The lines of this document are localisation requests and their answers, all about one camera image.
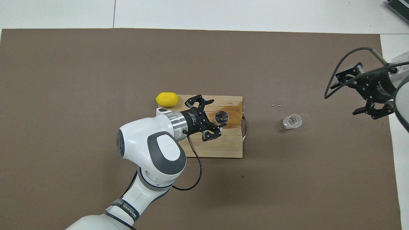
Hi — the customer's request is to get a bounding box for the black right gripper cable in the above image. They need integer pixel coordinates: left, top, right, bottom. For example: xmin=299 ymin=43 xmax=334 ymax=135
xmin=324 ymin=47 xmax=409 ymax=99

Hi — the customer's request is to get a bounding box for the brown table mat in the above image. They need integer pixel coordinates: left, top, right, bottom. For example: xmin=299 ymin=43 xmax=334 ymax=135
xmin=0 ymin=28 xmax=402 ymax=230

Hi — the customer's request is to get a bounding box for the steel double jigger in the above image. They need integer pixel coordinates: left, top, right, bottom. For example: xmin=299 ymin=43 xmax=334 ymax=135
xmin=214 ymin=111 xmax=229 ymax=125

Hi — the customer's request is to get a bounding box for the small clear glass cup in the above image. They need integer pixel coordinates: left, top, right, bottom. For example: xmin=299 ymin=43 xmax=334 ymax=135
xmin=282 ymin=114 xmax=303 ymax=130

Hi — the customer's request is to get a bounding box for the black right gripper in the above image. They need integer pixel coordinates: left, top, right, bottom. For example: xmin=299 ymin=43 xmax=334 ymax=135
xmin=331 ymin=62 xmax=398 ymax=120

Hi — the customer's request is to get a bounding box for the wooden cutting board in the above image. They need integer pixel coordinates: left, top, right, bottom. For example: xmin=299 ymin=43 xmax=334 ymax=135
xmin=175 ymin=95 xmax=248 ymax=158

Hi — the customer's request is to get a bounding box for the grey ribbed device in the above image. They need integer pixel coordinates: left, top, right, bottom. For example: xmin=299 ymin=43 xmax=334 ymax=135
xmin=385 ymin=0 xmax=409 ymax=16

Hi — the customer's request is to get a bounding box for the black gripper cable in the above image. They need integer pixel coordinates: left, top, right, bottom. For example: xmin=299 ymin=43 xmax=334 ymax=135
xmin=324 ymin=47 xmax=409 ymax=99
xmin=172 ymin=129 xmax=203 ymax=191

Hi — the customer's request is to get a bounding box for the yellow lemon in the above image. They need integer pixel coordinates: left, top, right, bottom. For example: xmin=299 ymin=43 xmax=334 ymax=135
xmin=155 ymin=92 xmax=179 ymax=107

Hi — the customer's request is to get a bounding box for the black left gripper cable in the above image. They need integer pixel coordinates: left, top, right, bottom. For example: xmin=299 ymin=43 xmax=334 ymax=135
xmin=172 ymin=129 xmax=203 ymax=191

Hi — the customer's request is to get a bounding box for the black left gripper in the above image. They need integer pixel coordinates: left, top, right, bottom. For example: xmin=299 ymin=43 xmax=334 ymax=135
xmin=181 ymin=95 xmax=227 ymax=142

